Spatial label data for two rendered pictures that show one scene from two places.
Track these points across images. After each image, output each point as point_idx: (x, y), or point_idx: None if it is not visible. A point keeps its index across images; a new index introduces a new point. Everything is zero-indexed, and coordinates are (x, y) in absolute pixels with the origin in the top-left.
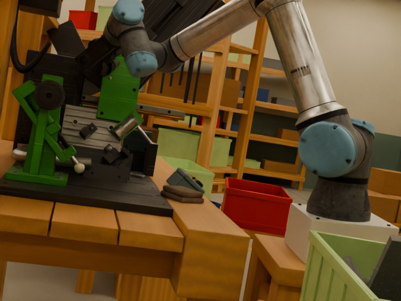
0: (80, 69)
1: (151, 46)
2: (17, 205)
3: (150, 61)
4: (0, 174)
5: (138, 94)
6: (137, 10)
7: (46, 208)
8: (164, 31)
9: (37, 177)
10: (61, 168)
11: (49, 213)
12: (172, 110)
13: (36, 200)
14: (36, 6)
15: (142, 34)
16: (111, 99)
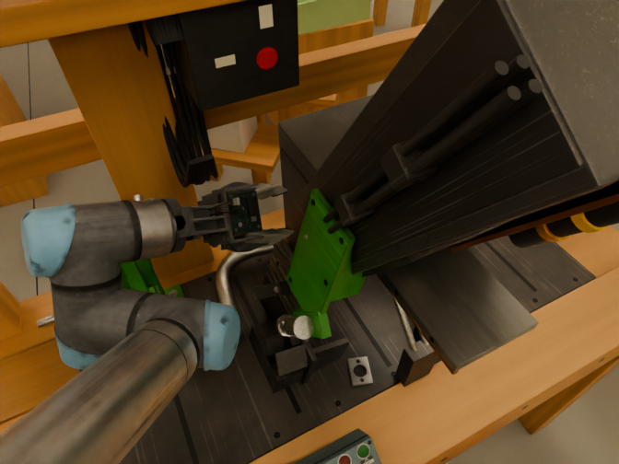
0: (303, 190)
1: (73, 330)
2: (33, 373)
3: (62, 357)
4: (201, 274)
5: (329, 294)
6: (29, 258)
7: (36, 400)
8: (390, 213)
9: None
10: (262, 302)
11: (12, 414)
12: (437, 342)
13: (74, 372)
14: (189, 92)
15: (57, 302)
16: (301, 271)
